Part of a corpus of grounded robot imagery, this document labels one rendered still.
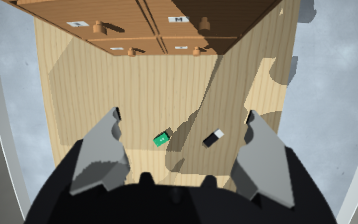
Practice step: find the brown wooden chest of drawers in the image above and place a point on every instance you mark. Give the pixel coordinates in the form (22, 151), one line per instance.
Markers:
(148, 14)

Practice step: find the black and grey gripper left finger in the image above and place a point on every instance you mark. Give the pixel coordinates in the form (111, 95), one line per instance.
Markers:
(93, 166)

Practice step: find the brown wooden drawer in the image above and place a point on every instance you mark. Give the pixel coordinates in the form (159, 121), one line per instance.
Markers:
(111, 18)
(193, 45)
(120, 46)
(215, 17)

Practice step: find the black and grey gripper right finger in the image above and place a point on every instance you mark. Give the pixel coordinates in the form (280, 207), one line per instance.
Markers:
(270, 174)

